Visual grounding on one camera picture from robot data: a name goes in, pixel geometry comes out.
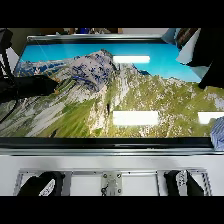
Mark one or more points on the blue striped shirt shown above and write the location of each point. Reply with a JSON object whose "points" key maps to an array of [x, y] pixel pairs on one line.
{"points": [[218, 133]]}

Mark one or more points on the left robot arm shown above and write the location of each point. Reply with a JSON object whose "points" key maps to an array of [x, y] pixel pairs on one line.
{"points": [[33, 87]]}

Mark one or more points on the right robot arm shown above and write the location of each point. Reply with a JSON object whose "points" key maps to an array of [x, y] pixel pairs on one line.
{"points": [[213, 50]]}

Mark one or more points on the silver frame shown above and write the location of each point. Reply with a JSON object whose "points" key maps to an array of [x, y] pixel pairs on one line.
{"points": [[113, 151]]}

